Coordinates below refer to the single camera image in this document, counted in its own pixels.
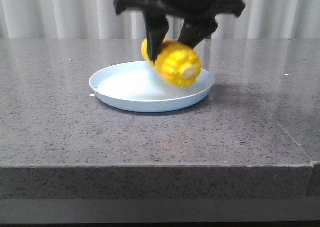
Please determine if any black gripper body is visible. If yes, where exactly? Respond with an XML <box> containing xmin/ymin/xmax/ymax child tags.
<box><xmin>113</xmin><ymin>0</ymin><xmax>246</xmax><ymax>19</ymax></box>

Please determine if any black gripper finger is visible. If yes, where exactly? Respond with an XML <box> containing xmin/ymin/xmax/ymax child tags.
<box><xmin>178</xmin><ymin>18</ymin><xmax>218</xmax><ymax>49</ymax></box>
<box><xmin>143</xmin><ymin>9</ymin><xmax>169</xmax><ymax>62</ymax></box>

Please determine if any yellow corn cob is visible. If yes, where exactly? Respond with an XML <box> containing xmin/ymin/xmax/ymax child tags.
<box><xmin>141</xmin><ymin>39</ymin><xmax>202</xmax><ymax>88</ymax></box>

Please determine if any light blue round plate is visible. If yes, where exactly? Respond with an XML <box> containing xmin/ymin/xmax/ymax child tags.
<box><xmin>89</xmin><ymin>61</ymin><xmax>214</xmax><ymax>113</ymax></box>

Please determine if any white pleated curtain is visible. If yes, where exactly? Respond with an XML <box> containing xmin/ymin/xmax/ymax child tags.
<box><xmin>0</xmin><ymin>0</ymin><xmax>320</xmax><ymax>40</ymax></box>

